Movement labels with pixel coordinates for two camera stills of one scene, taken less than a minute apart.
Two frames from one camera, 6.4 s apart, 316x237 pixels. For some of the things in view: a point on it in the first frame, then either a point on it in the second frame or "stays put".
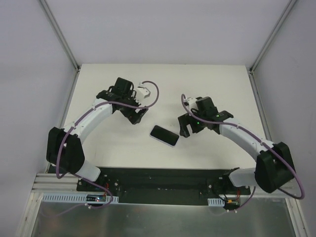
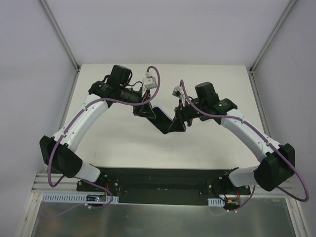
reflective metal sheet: [261, 217] stays put
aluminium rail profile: [50, 182] stays put
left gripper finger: [132, 118] → [146, 111]
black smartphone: [164, 135] → [162, 121]
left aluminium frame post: [66, 44] stays put
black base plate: [169, 185] stays put
